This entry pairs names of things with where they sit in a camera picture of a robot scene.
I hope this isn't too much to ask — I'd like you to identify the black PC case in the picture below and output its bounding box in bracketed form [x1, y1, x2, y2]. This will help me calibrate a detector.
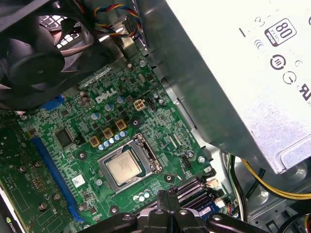
[104, 0, 311, 233]

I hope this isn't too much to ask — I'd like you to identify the RAM stick with white label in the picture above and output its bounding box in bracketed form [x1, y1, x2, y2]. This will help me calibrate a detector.
[197, 201, 219, 216]

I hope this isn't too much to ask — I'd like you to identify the grey power supply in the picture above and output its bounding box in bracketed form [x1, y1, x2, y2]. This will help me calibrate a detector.
[140, 0, 311, 174]

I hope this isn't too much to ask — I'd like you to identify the silver CPU with green edge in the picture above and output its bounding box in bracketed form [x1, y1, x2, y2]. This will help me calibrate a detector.
[104, 149, 143, 187]

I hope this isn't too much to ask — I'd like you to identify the blue port connector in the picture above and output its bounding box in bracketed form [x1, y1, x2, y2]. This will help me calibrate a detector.
[38, 94, 66, 110]

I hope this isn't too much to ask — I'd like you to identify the RAM slot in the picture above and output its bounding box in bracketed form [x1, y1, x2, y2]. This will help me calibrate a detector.
[179, 175, 202, 191]
[179, 186, 213, 207]
[179, 181, 207, 197]

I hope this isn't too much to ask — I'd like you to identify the white four-pin power socket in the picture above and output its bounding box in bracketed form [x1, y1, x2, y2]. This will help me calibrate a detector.
[133, 98, 147, 111]

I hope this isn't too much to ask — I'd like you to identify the CPU socket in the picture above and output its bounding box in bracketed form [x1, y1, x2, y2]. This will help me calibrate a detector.
[97, 133, 164, 195]

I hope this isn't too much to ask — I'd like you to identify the black case fan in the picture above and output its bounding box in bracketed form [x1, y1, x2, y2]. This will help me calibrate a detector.
[0, 0, 104, 111]

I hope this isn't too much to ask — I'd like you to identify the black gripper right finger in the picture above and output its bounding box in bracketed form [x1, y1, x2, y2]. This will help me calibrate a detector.
[169, 186, 268, 233]

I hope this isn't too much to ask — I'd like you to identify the multicoloured fan wire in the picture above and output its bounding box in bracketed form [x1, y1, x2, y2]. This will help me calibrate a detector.
[93, 4, 145, 39]

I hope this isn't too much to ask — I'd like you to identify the green motherboard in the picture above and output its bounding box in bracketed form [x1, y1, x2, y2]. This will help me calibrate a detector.
[17, 55, 234, 233]

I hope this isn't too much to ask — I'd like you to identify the black square chip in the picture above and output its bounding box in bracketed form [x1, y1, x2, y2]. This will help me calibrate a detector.
[54, 128, 75, 149]

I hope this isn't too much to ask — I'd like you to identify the metal socket cover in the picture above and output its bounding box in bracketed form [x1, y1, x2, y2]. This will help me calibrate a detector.
[97, 133, 163, 195]

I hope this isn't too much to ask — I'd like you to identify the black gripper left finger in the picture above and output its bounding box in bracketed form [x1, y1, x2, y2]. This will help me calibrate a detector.
[96, 190, 171, 233]

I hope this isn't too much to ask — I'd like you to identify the yellow wire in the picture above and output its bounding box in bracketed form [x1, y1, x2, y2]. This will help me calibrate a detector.
[245, 159, 311, 202]

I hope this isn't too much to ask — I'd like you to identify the blue expansion slot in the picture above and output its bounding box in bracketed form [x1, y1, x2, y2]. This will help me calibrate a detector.
[31, 136, 85, 224]

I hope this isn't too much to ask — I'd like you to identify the metal locking lever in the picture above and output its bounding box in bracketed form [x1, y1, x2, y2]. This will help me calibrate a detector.
[155, 169, 183, 182]

